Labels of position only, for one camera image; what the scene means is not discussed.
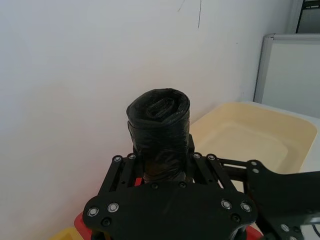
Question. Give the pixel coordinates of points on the dark window frame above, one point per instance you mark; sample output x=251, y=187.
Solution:
x=308, y=17

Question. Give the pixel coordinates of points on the cream plastic bin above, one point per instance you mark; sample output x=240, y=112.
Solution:
x=250, y=135

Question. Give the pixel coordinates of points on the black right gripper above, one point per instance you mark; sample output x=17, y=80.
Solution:
x=285, y=192

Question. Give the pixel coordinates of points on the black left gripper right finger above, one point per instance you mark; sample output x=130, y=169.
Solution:
x=207, y=172

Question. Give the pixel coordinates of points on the black plastic bag roll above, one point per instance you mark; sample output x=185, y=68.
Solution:
x=157, y=130

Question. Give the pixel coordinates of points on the white board with grey frame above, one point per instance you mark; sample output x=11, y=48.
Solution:
x=292, y=72

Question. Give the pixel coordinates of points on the yellow plastic bin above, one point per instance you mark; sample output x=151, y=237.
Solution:
x=65, y=234

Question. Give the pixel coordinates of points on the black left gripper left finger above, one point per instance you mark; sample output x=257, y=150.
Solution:
x=117, y=175

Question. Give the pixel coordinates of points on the red plastic bin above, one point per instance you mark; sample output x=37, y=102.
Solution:
x=80, y=225

